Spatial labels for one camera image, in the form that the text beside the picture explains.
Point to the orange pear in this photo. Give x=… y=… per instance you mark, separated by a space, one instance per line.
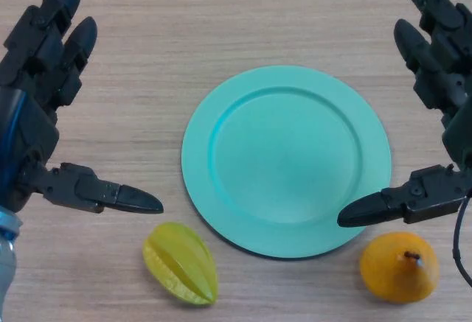
x=391 y=274

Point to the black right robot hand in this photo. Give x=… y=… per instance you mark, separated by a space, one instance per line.
x=457 y=79

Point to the green round plate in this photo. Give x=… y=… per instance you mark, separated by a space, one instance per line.
x=287 y=160

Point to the yellow starfruit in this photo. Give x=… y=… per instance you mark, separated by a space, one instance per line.
x=180 y=263

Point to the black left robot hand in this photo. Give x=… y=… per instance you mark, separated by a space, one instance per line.
x=29 y=123

